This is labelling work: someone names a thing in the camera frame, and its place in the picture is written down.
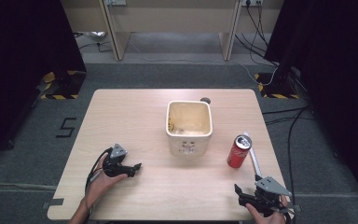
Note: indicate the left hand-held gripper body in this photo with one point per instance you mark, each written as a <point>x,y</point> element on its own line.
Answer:
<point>113,163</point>

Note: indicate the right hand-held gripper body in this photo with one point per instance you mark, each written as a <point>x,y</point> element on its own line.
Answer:
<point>268,194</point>

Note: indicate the person's right hand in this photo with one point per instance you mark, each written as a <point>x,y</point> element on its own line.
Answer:
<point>265,217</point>

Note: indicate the person's left hand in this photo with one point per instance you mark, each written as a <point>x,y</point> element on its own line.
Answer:
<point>101,183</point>

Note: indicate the grey tape piece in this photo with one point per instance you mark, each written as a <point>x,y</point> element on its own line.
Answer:
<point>53,203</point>
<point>296,207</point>

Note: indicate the white plastic strip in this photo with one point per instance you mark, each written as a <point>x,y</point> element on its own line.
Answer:
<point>254,158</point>

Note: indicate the red soda can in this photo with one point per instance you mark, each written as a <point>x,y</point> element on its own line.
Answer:
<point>238,152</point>

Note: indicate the cream square bin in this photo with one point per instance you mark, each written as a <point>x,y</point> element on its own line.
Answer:
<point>189,127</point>

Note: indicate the hazard-striped stand base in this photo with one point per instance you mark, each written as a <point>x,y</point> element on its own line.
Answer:
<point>65,87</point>
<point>275,90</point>

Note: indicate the dark round disc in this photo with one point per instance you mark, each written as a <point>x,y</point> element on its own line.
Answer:
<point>205,100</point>

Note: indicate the black curtain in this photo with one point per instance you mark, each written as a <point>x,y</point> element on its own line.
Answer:
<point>335,77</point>
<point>21,62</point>

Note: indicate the white wall socket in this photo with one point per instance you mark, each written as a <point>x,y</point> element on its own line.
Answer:
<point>252,2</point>
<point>115,2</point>

